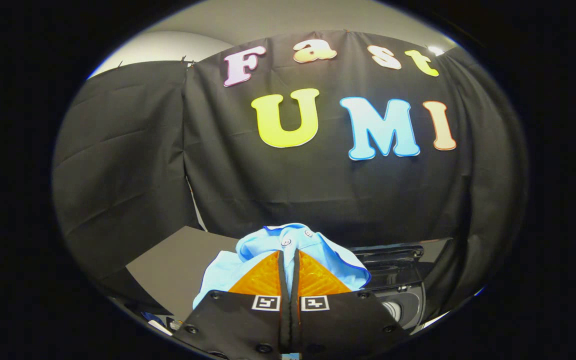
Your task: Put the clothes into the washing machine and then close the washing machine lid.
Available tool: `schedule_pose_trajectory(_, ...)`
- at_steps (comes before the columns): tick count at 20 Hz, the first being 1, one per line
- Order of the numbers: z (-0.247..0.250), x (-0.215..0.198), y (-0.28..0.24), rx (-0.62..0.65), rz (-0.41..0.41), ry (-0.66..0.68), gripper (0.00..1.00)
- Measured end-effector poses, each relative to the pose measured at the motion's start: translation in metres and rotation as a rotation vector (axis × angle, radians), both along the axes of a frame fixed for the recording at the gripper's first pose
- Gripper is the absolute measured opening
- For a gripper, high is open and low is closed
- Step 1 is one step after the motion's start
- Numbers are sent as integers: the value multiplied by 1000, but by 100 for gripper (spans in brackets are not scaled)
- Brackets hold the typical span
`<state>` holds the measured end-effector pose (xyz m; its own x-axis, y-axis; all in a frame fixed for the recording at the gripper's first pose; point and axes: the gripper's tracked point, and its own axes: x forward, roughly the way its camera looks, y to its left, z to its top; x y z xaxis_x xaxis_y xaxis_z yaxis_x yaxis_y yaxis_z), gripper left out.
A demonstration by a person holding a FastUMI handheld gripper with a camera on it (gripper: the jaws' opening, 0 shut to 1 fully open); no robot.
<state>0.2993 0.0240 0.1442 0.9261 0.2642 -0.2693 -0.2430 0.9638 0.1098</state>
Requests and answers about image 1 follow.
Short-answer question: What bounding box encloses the light blue polo shirt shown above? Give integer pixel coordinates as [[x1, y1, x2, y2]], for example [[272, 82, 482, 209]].
[[192, 222, 373, 311]]

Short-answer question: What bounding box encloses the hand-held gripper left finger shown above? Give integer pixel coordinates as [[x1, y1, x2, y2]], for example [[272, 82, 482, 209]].
[[172, 250, 290, 360]]

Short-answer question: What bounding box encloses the black cabinet with beige door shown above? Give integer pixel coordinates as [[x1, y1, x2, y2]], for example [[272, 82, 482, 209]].
[[125, 225, 242, 322]]

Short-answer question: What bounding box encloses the black backdrop cloth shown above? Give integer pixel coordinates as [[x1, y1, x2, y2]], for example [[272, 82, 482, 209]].
[[52, 29, 529, 306]]

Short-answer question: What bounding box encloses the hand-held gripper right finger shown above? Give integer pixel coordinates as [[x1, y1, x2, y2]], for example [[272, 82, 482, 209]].
[[290, 249, 410, 360]]

